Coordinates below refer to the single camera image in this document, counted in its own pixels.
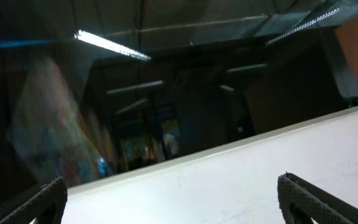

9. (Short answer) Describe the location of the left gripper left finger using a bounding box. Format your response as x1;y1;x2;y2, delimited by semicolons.
0;176;68;224

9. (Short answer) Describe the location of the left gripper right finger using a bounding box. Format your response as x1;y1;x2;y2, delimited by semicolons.
277;173;358;224

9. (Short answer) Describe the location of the dim ceiling light strip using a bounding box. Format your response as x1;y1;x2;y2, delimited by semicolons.
106;80;164;95

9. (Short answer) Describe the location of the bright ceiling light strip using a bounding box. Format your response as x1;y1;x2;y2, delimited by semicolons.
74;30;152;61

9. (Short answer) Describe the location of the right ceiling light strip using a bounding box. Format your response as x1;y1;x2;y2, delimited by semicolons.
265;7;341;46

